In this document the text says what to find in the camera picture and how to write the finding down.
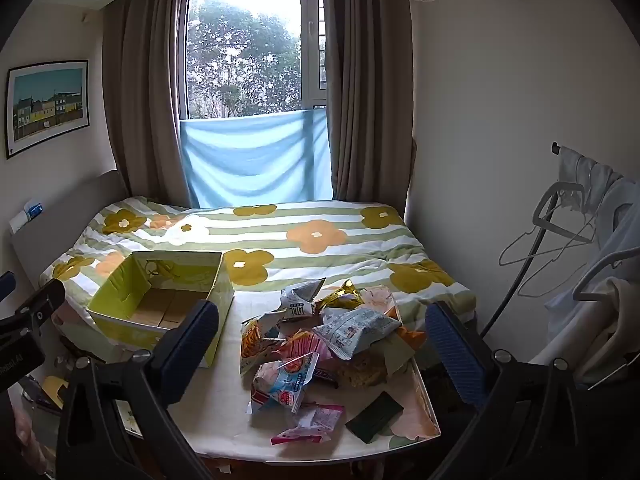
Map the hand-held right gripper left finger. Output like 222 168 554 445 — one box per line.
56 300 221 480

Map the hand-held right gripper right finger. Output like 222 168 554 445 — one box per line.
425 301 601 480

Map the orange snack packet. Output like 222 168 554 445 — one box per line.
395 325 427 352

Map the pale green snack packet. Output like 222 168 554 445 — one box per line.
384 335 417 377

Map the orange striped snack bag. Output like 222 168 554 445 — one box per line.
240 312 287 376

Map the green cardboard box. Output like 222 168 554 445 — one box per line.
86 251 235 368

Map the pale clear snack packet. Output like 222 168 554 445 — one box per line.
360 285 402 322

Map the brown cookie packet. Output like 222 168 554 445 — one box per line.
340 352 390 387

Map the light blue orange snack bag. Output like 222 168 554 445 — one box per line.
250 352 321 415

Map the white blue-print snack bag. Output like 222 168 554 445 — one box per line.
312 307 402 361

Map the dark green packet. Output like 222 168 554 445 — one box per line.
345 391 404 444

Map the large pink snack bag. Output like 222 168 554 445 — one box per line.
277 329 337 363

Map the grey black-print snack bag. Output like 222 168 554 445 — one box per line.
282 279 327 322

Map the gold foil wrapper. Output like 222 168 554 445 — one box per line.
320 282 366 312

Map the brown chocolate bar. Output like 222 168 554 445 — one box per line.
311 364 342 387

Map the small pink white packet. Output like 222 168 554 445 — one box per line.
270 404 346 447

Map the yellow item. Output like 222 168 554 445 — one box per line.
42 377 68 408

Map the beige bed headboard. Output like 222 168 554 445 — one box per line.
10 170 131 281

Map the black curved pole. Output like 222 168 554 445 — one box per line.
480 195 563 336

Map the green striped flowered quilt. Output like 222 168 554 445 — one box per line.
40 196 476 361

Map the pale blue white garment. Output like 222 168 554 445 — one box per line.
530 175 640 386

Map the framed houses picture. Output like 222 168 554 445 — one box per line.
5 60 91 160

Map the grey plastic hanger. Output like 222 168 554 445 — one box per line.
532 181 596 243

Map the light blue cloth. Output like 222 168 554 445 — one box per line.
180 107 333 209

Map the grey hanging garment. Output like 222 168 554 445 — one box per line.
557 146 626 216

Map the brown curtain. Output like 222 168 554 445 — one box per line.
102 0 193 208
322 0 418 203

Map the black clothes rack bar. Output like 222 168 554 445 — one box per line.
551 142 626 181

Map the white framed window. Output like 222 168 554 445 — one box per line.
177 0 331 121

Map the white wire hanger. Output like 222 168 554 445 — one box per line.
499 215 596 298

